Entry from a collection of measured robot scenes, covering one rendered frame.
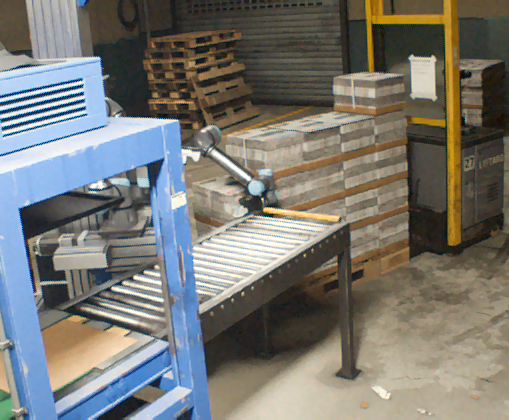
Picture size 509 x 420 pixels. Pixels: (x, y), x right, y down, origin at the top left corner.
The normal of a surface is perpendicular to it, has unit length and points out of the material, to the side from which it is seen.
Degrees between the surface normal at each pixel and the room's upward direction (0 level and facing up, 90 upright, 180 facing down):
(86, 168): 90
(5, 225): 90
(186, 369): 90
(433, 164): 90
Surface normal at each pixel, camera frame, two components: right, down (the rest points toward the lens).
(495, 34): -0.58, 0.27
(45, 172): 0.81, 0.10
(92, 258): -0.03, 0.28
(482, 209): 0.60, 0.18
